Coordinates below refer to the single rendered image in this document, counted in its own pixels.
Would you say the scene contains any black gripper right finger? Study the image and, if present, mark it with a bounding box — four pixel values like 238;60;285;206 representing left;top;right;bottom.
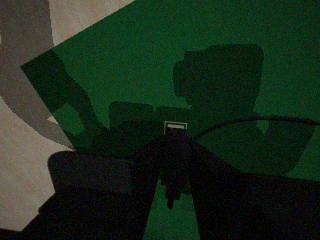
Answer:
188;137;320;240

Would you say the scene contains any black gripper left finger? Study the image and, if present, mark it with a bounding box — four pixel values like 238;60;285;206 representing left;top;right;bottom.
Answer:
47;135;166;240

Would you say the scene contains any green circuit board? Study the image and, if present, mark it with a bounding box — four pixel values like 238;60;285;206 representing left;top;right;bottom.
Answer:
20;0;320;240

